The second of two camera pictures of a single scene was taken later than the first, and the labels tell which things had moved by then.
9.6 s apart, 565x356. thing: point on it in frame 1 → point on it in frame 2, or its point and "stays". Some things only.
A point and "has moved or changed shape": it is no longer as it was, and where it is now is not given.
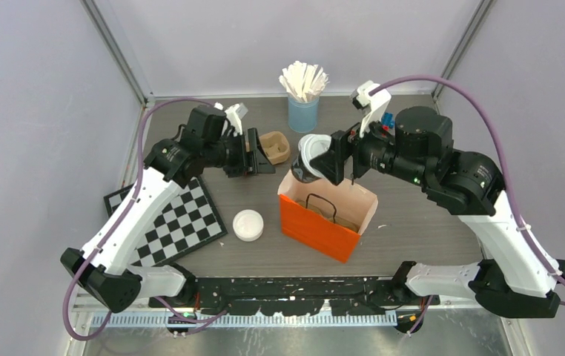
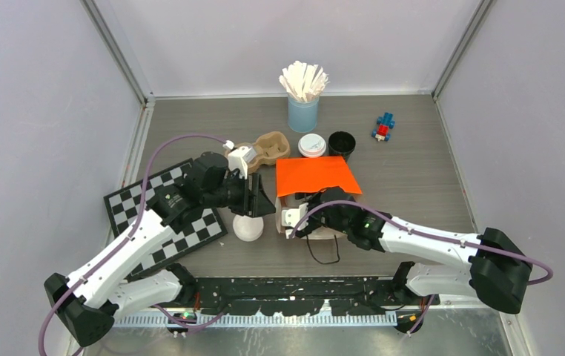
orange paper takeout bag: [324, 217] has moved or changed shape
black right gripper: [331, 162] → [315, 199]
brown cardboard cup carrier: [275, 145] stays
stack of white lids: [248, 225] stays
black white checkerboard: [190, 221] stays
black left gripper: [242, 167] → [254, 202]
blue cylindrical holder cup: [302, 116] stays
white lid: [311, 145] has moved or changed shape
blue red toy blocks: [388, 121] stays
